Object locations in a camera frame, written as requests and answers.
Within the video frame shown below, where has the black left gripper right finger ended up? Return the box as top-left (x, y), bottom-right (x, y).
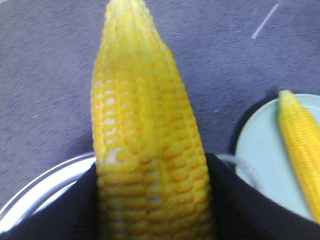
top-left (206, 153), bottom-right (320, 240)

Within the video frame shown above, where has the bright yellow corn cob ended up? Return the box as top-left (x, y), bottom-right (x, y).
top-left (278, 89), bottom-right (320, 223)

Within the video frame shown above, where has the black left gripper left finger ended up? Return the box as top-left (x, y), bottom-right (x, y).
top-left (0, 165), bottom-right (98, 240)

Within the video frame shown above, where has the mint green round plate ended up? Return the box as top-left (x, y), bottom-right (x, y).
top-left (235, 93), bottom-right (320, 223)

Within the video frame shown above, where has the pale green electric pot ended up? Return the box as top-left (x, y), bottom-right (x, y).
top-left (0, 152), bottom-right (264, 233)

